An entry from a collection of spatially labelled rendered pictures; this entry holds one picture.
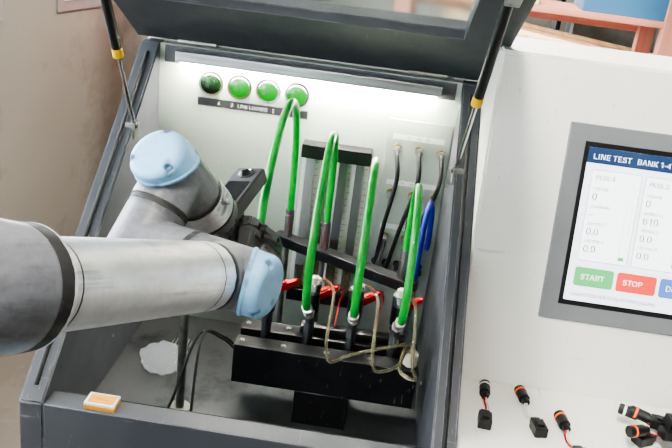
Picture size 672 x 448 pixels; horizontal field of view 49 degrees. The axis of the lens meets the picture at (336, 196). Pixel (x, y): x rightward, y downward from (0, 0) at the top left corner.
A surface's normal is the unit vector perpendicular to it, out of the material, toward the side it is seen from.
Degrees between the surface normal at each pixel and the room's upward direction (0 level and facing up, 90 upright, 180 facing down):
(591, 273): 76
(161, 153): 45
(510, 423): 0
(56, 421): 90
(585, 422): 0
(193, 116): 90
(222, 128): 90
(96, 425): 90
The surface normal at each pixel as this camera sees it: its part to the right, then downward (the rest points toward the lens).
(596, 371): -0.06, 0.10
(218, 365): 0.11, -0.93
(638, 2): -0.21, 0.32
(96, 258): 0.80, -0.54
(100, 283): 0.94, -0.07
